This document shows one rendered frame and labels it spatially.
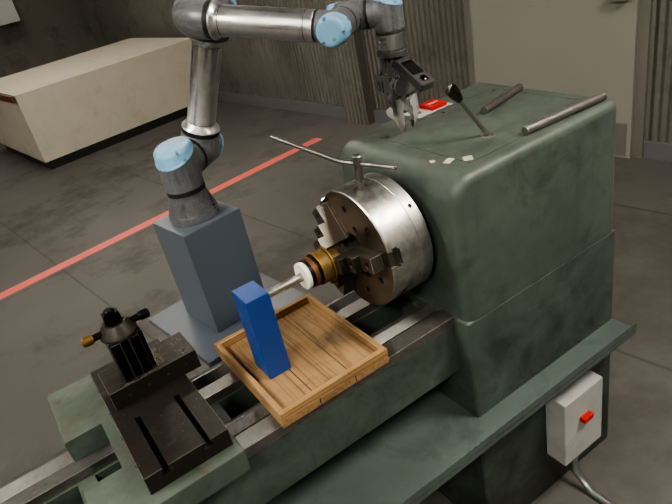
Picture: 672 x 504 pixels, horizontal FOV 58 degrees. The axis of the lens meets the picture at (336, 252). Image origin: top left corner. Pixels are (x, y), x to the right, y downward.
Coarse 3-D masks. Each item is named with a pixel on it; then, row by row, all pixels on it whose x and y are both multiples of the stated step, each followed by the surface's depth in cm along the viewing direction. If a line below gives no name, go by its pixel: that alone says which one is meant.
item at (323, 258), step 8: (320, 248) 145; (312, 256) 144; (320, 256) 143; (328, 256) 143; (312, 264) 142; (320, 264) 142; (328, 264) 143; (312, 272) 141; (320, 272) 142; (328, 272) 143; (336, 272) 144; (320, 280) 143; (328, 280) 144
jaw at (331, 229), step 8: (328, 200) 151; (320, 208) 149; (328, 208) 149; (320, 216) 149; (328, 216) 149; (336, 216) 150; (320, 224) 148; (328, 224) 148; (336, 224) 149; (320, 232) 148; (328, 232) 148; (336, 232) 148; (344, 232) 149; (320, 240) 146; (328, 240) 147; (336, 240) 148; (344, 240) 150; (328, 248) 148
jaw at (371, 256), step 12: (348, 252) 144; (360, 252) 142; (372, 252) 140; (396, 252) 139; (336, 264) 143; (348, 264) 142; (360, 264) 141; (372, 264) 137; (384, 264) 139; (396, 264) 139
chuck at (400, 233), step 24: (336, 192) 145; (360, 192) 142; (384, 192) 142; (360, 216) 140; (384, 216) 138; (408, 216) 140; (360, 240) 145; (384, 240) 136; (408, 240) 139; (408, 264) 140; (360, 288) 157; (384, 288) 146; (408, 288) 148
